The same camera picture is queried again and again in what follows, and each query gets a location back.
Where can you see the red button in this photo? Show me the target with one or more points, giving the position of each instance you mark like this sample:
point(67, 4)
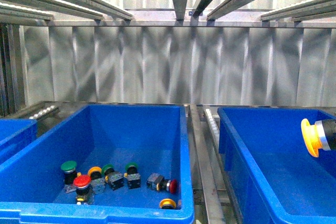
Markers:
point(84, 192)

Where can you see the yellow button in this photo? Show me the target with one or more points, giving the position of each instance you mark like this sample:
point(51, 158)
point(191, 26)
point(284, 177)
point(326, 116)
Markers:
point(320, 135)
point(97, 180)

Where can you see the blue bin with buttons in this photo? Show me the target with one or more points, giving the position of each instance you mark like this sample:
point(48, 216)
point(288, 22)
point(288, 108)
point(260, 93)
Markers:
point(155, 137)

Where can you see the white roller track centre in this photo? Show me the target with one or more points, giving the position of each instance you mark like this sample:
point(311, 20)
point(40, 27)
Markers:
point(212, 125)

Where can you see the white roller track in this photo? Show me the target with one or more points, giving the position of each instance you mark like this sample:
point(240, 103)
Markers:
point(212, 125)
point(45, 113)

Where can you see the red button lying sideways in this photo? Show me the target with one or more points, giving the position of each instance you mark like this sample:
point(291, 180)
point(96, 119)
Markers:
point(158, 182)

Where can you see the green button right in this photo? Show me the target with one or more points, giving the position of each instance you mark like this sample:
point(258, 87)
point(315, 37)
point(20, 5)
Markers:
point(132, 176)

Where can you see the green button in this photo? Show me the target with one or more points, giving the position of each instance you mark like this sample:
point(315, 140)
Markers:
point(112, 177)
point(132, 176)
point(70, 174)

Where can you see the green button middle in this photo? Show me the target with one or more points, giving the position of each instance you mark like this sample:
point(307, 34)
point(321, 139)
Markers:
point(112, 177)

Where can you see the yellow button front edge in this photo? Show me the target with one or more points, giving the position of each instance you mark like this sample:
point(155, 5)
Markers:
point(167, 203)

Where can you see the yellow button tilted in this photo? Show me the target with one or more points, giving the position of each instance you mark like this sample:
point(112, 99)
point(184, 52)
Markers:
point(97, 180)

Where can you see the white roller track left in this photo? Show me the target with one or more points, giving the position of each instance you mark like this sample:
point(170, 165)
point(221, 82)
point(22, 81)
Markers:
point(45, 113)

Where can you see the green button far left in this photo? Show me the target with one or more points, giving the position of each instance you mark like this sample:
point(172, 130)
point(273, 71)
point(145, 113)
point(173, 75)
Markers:
point(70, 174)

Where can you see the empty blue target bin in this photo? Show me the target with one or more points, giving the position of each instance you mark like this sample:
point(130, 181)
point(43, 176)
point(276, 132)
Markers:
point(274, 178)

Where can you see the blue bin far left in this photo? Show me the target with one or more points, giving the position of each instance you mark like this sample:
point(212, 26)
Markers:
point(16, 134)

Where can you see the metal divider rail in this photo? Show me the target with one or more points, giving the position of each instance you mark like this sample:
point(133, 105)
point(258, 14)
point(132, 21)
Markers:
point(214, 211)

